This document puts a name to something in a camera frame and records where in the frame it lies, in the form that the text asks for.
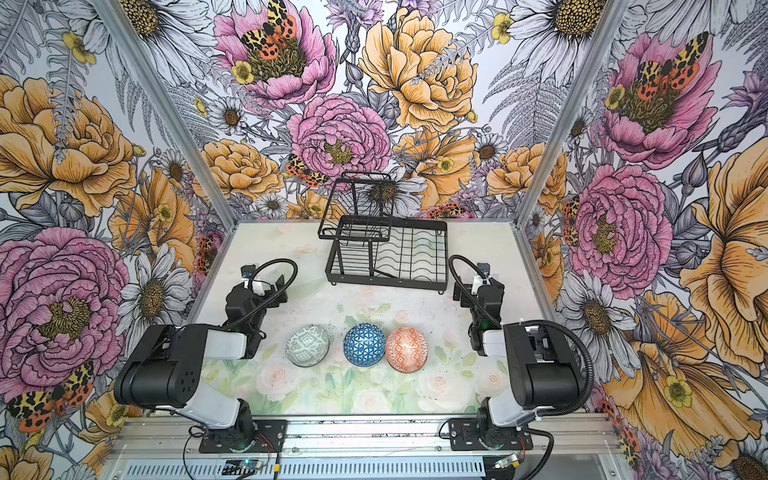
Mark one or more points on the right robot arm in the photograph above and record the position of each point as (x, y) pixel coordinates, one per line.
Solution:
(550, 371)

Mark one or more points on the black wire dish rack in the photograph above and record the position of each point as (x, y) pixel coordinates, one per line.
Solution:
(370, 245)

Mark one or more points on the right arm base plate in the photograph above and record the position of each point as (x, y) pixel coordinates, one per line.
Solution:
(476, 434)

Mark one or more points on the orange red patterned bowl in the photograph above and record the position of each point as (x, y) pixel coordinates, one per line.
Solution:
(406, 350)

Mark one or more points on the aluminium front rail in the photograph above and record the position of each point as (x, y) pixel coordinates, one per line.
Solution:
(367, 435)

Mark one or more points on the green patterned bowl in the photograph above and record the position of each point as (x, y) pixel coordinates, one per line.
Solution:
(308, 346)

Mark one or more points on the white vented cable duct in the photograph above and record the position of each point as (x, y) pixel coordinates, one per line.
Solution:
(307, 468)

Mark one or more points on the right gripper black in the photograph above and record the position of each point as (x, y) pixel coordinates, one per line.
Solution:
(466, 288)

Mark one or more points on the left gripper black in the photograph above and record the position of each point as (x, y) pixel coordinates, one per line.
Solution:
(274, 291)

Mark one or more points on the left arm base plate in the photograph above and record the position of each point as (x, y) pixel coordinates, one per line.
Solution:
(261, 436)

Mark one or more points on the blue patterned bowl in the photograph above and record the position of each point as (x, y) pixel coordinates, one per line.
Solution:
(364, 345)

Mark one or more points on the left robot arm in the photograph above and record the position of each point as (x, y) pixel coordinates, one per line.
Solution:
(164, 370)

